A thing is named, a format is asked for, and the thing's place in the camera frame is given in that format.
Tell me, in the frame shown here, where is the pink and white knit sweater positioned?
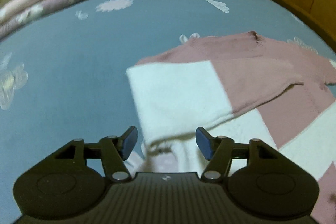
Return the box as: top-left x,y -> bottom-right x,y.
126,31 -> 336,214

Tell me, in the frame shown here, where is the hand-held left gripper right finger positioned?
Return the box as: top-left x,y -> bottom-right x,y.
196,126 -> 289,183

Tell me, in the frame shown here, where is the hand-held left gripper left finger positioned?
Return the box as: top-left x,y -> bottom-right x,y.
45,126 -> 138,182

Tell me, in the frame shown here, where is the blue floral bed sheet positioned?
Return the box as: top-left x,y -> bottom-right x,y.
0,0 -> 336,224

